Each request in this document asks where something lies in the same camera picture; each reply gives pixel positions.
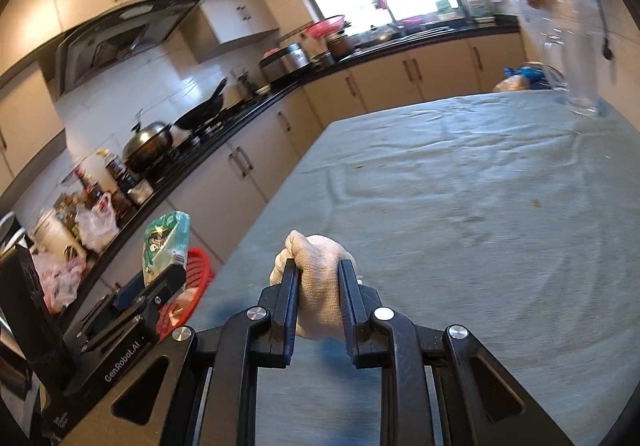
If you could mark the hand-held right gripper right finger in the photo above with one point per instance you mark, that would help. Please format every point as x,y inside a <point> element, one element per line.
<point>352,326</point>

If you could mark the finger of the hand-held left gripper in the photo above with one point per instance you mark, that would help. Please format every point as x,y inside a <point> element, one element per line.
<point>129,293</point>
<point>167,288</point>

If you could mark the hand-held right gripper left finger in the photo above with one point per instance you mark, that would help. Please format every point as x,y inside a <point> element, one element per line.
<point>286,326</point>

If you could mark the red plastic mesh basket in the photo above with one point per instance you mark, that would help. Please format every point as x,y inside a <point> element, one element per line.
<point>200,273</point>

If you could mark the green white snack packet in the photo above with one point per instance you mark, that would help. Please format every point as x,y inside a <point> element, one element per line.
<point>165,241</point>

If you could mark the white cloth rag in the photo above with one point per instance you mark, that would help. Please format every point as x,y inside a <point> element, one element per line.
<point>320,276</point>

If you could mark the pink plastic bag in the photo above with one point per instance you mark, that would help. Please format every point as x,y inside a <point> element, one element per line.
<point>60,278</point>

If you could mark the white plastic bag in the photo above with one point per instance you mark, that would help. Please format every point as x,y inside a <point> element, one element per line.
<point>97,223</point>

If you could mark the small steel bowl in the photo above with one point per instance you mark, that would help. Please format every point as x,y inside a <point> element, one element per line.
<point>141,191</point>

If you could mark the dark sauce bottle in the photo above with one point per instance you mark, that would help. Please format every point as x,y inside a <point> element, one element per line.
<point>112,176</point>

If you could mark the steel pot with lid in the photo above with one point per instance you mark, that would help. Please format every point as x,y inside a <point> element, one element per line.
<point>147,143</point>

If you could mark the gas stove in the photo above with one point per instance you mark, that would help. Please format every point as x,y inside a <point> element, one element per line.
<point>215,128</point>

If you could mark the black wok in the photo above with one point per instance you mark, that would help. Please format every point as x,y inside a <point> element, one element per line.
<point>200,113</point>

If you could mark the steel kettle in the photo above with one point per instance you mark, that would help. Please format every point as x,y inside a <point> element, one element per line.
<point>245,85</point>

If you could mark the black kitchen countertop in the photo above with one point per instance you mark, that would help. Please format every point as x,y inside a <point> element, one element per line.
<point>280,93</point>

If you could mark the beige base cabinets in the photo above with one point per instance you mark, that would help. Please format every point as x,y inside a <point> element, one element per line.
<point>380,81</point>

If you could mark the range hood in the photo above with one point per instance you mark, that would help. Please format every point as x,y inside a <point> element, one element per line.
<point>125,36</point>

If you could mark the silver rice cooker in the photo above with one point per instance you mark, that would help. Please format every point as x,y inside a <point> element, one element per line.
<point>287,61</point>

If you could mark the dark jar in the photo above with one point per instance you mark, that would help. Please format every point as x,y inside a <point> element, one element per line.
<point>340,46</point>

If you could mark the tan food bag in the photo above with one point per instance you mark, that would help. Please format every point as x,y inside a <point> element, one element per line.
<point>510,85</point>

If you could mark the pink plastic strainer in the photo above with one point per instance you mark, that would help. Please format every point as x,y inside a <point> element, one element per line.
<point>325,26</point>

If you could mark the blue plastic bag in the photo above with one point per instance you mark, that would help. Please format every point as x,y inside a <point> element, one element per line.
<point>530,76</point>

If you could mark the kitchen faucet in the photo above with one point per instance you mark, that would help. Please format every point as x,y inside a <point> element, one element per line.
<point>382,8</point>

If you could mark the white green container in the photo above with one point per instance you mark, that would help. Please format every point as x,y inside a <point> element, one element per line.
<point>445,8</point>

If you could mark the clear glass pitcher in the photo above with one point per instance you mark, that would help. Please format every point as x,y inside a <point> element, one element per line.
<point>575,71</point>

